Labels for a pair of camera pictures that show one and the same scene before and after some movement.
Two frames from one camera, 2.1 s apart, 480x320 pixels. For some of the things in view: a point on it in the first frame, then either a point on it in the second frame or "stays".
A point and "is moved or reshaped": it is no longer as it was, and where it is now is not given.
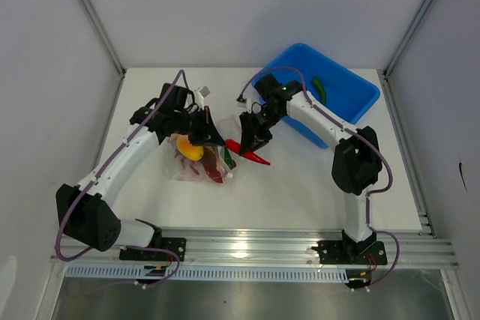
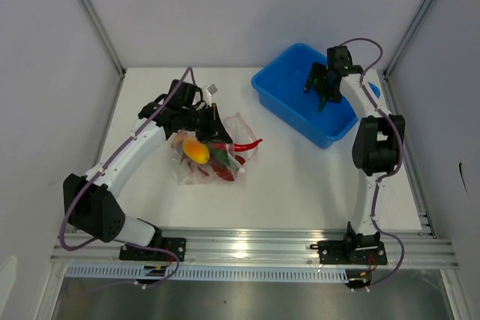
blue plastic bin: x=340 y=93 stays
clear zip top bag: x=205 y=162 stays
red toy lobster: x=196 y=165 → x=221 y=171
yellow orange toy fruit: x=187 y=150 is moved or reshaped
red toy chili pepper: x=235 y=146 is moved or reshaped
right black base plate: x=351 y=252 stays
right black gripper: x=251 y=139 → x=318 y=70
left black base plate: x=176 y=244 stays
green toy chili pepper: x=321 y=90 stays
